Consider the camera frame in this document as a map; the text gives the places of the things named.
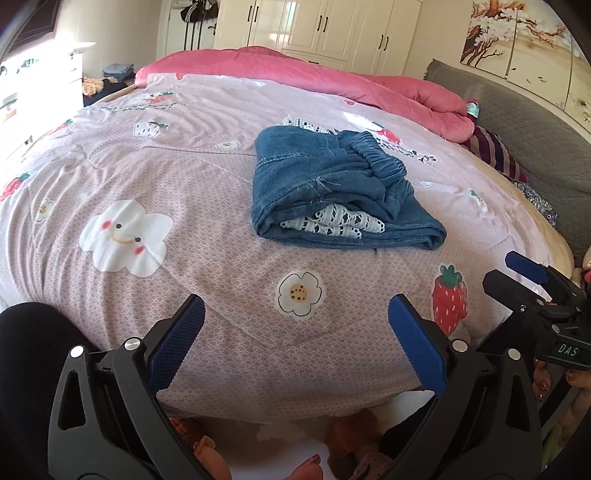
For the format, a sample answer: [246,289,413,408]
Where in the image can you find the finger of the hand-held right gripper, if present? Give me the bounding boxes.
[505,251,581,302]
[482,270,553,312]

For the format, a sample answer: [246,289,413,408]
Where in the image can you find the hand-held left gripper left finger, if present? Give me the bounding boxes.
[47,294,219,480]

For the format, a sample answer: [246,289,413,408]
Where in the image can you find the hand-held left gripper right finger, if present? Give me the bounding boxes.
[382,294,544,480]

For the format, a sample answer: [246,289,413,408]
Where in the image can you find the blue denim pants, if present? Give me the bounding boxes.
[252,126,448,251]

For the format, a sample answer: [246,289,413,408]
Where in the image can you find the person's right hand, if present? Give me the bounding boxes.
[531,359,591,403]

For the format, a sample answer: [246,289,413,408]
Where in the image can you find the floral patterned cloth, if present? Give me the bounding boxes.
[514,180,560,228]

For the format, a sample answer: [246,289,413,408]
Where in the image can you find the person's right leg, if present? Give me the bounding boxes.
[379,405,437,468]

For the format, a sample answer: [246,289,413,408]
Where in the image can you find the person's leg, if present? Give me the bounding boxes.
[379,405,437,468]
[0,302,95,480]

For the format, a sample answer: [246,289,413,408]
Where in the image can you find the pink printed quilt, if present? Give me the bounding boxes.
[0,69,574,423]

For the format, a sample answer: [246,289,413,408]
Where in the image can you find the orange plush slipper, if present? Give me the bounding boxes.
[324,408,394,480]
[168,416,232,480]

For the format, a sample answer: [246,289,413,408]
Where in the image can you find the striped pillow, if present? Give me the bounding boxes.
[461,124,530,185]

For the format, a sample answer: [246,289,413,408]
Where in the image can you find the grey padded headboard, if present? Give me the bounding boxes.
[422,58,589,269]

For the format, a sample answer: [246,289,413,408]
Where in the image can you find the person's left leg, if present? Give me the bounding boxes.
[0,302,95,480]

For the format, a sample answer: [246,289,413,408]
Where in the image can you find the stack of folded clothes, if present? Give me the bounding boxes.
[103,63,136,85]

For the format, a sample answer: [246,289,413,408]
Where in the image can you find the white chest of drawers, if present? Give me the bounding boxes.
[0,41,85,163]

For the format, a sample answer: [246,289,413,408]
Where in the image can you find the pink blanket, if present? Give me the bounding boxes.
[134,45,477,142]

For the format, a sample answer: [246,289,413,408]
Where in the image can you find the white wardrobe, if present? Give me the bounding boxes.
[156,0,424,77]

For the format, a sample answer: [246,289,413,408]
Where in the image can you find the dark hanging clothes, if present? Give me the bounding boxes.
[179,0,221,25]

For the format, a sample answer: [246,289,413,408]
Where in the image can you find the wooden bed frame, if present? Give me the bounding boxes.
[538,225,577,280]

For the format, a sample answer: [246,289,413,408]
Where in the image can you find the blossom wall painting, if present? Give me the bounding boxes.
[458,0,588,124]

